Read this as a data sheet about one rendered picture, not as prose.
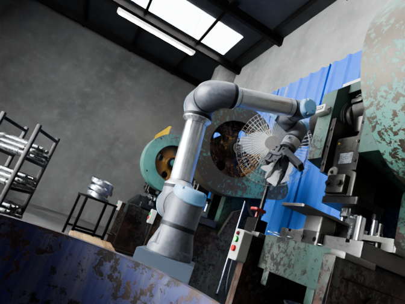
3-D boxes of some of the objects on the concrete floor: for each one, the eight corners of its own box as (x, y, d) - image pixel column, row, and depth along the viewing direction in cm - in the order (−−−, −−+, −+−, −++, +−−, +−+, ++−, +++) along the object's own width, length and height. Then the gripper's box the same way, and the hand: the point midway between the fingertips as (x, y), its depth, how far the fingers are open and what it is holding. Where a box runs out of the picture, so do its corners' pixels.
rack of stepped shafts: (-12, 238, 232) (46, 126, 256) (-68, 218, 232) (-6, 108, 256) (17, 237, 273) (64, 140, 297) (-31, 219, 274) (20, 125, 298)
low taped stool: (43, 289, 166) (70, 229, 175) (87, 301, 174) (111, 242, 182) (35, 312, 135) (68, 237, 143) (88, 324, 142) (117, 253, 150)
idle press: (104, 251, 369) (156, 122, 413) (94, 237, 457) (138, 133, 501) (210, 282, 425) (246, 166, 469) (182, 265, 513) (216, 169, 557)
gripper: (282, 155, 143) (260, 190, 135) (273, 135, 135) (249, 171, 127) (299, 158, 138) (276, 195, 129) (291, 137, 129) (267, 175, 121)
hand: (270, 183), depth 126 cm, fingers open, 7 cm apart
